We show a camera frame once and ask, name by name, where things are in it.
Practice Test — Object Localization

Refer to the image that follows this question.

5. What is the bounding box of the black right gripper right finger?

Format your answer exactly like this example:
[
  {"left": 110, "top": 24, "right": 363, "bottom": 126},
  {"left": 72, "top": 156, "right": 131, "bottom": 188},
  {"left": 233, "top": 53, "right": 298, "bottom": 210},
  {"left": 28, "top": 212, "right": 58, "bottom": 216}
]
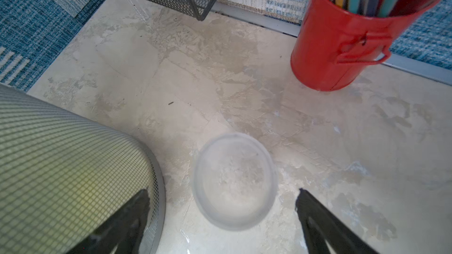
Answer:
[{"left": 295, "top": 188, "right": 376, "bottom": 254}]

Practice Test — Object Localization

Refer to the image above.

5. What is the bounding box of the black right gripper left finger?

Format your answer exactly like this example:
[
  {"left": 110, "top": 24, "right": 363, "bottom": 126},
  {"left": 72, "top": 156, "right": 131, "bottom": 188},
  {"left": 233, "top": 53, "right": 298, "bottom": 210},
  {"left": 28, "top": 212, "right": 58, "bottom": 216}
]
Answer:
[{"left": 68, "top": 189, "right": 150, "bottom": 254}]

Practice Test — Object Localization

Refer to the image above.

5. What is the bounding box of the grey bin with yellow bag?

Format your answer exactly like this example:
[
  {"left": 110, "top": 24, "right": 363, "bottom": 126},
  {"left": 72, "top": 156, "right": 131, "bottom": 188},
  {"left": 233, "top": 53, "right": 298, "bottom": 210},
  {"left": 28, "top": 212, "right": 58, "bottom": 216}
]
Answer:
[{"left": 1, "top": 86, "right": 165, "bottom": 254}]

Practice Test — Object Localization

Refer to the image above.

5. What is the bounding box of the small plastic jar with rice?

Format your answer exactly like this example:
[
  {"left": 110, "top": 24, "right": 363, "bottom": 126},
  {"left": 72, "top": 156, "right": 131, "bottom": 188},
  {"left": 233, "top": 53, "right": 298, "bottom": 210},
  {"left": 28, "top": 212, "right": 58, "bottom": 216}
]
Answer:
[{"left": 191, "top": 133, "right": 278, "bottom": 231}]

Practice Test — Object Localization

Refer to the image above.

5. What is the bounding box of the red cup with utensils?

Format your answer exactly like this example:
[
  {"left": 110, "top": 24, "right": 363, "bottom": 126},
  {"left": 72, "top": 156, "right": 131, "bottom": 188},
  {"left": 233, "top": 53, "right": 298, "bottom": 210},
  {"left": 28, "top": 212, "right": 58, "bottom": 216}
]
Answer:
[{"left": 290, "top": 0, "right": 438, "bottom": 91}]

